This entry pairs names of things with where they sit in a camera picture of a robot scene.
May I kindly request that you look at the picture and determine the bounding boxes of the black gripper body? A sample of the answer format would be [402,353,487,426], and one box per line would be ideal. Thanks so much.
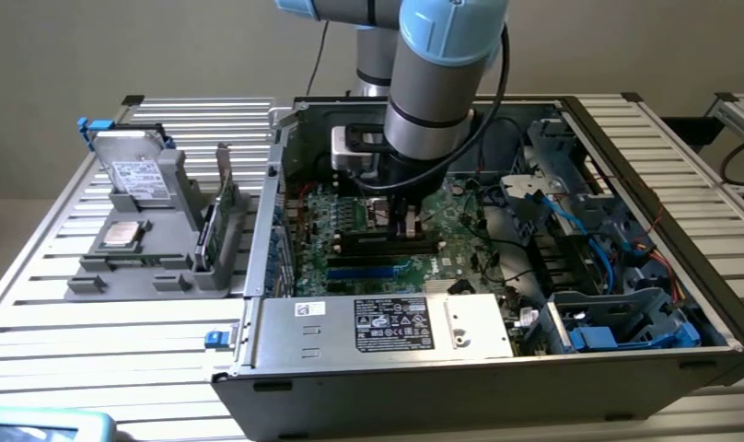
[376,151,452,204]

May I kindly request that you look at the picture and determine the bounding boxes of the black RAM slot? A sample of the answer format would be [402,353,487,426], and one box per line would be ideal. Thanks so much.
[335,229,440,246]
[332,240,442,257]

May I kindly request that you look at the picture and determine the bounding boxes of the CPU socket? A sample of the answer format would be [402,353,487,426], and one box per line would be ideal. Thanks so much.
[364,196,399,229]

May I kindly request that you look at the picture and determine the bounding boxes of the green motherboard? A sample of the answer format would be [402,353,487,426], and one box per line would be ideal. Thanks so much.
[290,176,510,299]

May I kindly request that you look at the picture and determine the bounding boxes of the black expansion slot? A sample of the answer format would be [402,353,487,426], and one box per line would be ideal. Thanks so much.
[327,253,440,270]

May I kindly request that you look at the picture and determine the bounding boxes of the blue expansion slot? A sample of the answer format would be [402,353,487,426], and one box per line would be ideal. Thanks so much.
[327,264,411,281]

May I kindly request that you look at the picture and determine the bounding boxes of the grey drive cage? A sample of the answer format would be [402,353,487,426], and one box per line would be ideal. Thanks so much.
[498,116,634,241]

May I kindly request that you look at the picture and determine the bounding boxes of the silver power supply unit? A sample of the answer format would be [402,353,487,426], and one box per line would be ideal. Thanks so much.
[247,293,517,371]

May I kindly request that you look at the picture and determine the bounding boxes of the green graphics card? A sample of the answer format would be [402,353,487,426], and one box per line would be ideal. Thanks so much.
[214,142,240,231]

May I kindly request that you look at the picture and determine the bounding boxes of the open black PC case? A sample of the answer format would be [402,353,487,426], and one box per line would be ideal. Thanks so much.
[210,94,744,442]

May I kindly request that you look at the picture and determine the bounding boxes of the grey disk bay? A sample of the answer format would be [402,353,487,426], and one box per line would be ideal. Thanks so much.
[545,285,701,356]

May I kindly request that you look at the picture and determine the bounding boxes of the blue case latch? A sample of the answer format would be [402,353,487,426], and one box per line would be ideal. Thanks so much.
[203,322,239,351]

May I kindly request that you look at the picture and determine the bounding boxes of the silver hard disk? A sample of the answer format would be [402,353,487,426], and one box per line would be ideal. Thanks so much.
[94,130,172,203]

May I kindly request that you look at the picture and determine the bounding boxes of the silver CPU chip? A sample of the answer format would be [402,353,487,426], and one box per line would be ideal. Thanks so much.
[100,218,151,254]

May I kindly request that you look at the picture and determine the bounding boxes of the grey parts rack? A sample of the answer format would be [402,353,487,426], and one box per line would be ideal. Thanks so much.
[63,147,255,304]

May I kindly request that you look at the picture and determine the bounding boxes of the teal plastic device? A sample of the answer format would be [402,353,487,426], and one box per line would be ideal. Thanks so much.
[0,406,116,442]

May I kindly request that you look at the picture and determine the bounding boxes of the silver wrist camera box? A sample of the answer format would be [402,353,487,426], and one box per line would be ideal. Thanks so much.
[330,123,387,180]

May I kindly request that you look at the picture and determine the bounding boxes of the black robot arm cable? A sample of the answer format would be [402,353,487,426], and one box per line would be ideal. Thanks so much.
[350,21,513,192]

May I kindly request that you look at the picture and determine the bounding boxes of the blue disk wire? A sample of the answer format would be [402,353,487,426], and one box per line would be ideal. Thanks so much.
[531,191,633,297]

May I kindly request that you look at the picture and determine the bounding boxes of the thin black wall cable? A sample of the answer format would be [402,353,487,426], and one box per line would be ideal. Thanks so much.
[304,19,334,97]

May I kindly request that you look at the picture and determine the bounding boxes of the blue disk bay bracket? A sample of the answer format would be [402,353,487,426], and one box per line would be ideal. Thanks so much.
[566,320,701,355]

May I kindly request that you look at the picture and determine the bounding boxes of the red and yellow power wires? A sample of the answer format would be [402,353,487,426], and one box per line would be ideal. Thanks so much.
[630,202,687,310]

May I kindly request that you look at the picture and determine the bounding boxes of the black looped cable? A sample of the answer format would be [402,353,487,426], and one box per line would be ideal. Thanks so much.
[721,131,744,201]

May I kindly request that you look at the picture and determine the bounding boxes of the blue hard disk bracket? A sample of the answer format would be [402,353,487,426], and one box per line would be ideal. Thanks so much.
[75,117,116,154]

